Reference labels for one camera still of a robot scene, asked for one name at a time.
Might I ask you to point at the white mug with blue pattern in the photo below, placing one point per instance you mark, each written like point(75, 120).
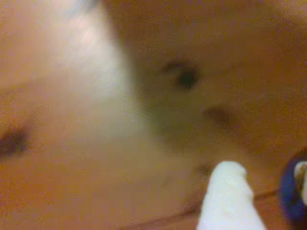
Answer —
point(287, 196)

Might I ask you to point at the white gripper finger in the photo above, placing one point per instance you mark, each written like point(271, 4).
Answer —
point(227, 203)

